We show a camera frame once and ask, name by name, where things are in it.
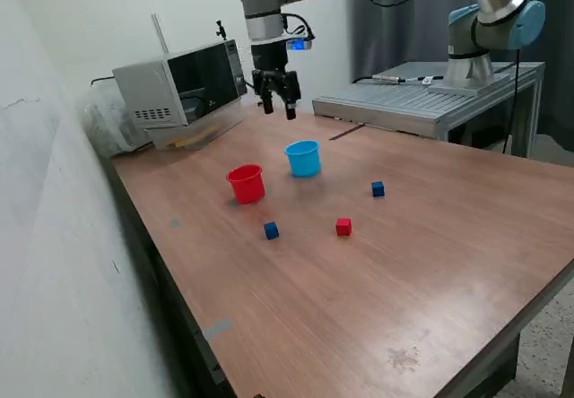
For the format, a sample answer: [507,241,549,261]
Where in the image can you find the long grey tape strip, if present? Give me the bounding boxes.
[202,318,233,341]

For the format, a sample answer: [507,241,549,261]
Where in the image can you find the dark grey curtain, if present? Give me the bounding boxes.
[349,0,574,152]

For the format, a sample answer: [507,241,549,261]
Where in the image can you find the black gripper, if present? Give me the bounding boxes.
[249,39,301,122]

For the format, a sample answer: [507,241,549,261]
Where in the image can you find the black hanging cable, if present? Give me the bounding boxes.
[501,48,524,155]

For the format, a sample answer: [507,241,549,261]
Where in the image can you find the red plastic cup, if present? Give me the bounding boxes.
[225,163,267,205]

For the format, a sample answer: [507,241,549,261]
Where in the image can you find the white tagged cable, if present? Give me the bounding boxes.
[403,74,445,86]

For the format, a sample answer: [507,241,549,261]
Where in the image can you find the black camera cable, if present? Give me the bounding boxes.
[226,0,454,40]

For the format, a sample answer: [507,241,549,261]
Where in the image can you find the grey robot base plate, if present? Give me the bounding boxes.
[428,73,512,97]

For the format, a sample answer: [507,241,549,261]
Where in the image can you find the wooden sticks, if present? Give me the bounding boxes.
[166,122,223,151]

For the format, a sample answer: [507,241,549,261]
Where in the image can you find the silver microwave oven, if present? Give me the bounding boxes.
[111,39,252,130]

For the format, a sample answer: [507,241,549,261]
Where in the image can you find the blue plastic cup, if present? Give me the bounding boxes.
[283,139,323,178]

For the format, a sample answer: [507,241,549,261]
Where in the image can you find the clear plastic bag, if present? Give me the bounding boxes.
[78,88,153,160]

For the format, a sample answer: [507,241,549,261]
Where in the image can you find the grey metal robot stand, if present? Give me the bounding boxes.
[312,60,546,160]

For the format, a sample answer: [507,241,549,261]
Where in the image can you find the thin white rod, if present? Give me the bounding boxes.
[151,12,170,56]

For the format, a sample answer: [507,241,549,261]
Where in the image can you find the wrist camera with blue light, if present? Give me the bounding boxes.
[285,34,315,53]

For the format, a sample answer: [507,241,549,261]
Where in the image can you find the clear plastic box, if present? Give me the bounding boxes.
[143,103,246,151]

